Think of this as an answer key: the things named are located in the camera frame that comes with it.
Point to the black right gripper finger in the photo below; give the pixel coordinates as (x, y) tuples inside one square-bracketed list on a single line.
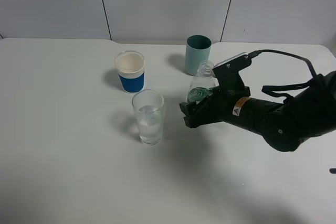
[(200, 117), (195, 108)]

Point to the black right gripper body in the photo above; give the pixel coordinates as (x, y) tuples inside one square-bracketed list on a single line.
[(222, 103)]

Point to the clear plastic water bottle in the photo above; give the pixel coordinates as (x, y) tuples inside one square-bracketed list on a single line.
[(202, 83)]

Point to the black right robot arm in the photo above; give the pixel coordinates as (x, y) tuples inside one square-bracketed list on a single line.
[(284, 126)]

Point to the teal plastic cup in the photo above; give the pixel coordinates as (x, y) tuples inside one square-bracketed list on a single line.
[(198, 48)]

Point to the blue and white paper cup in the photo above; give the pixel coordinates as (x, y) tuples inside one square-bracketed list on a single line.
[(130, 67)]

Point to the tall clear drinking glass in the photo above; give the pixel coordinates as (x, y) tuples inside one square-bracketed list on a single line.
[(148, 108)]

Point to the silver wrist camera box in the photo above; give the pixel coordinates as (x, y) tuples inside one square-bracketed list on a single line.
[(227, 72)]

